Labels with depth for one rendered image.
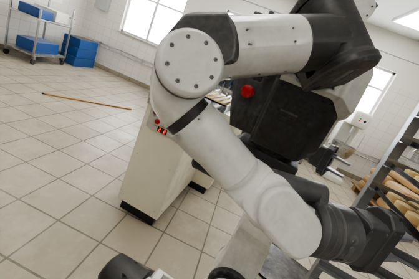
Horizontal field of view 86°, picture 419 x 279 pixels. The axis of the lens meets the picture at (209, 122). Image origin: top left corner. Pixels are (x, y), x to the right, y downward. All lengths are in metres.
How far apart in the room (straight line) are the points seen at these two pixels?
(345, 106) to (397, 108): 5.45
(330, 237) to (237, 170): 0.17
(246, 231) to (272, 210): 0.42
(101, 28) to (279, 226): 6.39
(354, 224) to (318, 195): 0.07
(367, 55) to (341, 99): 0.15
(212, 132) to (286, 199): 0.12
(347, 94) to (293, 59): 0.22
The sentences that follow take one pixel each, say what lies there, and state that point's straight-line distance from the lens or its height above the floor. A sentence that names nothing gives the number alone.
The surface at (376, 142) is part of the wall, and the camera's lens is 6.00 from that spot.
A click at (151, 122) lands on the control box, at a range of 1.47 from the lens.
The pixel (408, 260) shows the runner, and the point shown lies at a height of 0.86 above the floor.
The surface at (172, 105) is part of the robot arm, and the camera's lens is 0.27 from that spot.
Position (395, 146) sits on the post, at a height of 1.20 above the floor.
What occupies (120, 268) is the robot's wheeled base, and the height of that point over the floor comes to 0.35.
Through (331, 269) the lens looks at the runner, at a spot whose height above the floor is 0.68.
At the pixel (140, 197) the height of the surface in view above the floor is 0.18.
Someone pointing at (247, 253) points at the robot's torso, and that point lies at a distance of 0.79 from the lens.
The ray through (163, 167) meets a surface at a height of 0.48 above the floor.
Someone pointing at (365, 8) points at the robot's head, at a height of 1.46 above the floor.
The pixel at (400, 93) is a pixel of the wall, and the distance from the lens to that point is 5.99.
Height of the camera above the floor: 1.23
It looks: 15 degrees down
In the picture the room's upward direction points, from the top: 22 degrees clockwise
